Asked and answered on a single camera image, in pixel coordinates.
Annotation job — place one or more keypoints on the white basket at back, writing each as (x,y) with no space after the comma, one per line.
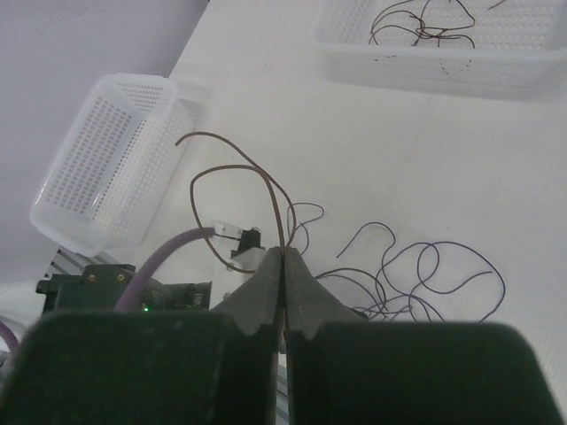
(486,48)

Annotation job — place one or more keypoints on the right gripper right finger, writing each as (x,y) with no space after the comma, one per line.
(343,369)

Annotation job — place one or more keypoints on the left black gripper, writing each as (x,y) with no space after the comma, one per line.
(100,287)

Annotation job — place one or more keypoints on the white basket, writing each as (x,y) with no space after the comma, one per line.
(114,166)
(486,48)

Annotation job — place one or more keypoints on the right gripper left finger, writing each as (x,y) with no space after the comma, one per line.
(178,367)

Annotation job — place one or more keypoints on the white basket at left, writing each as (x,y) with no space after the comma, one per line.
(114,166)

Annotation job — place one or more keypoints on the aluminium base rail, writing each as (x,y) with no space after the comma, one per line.
(66,262)

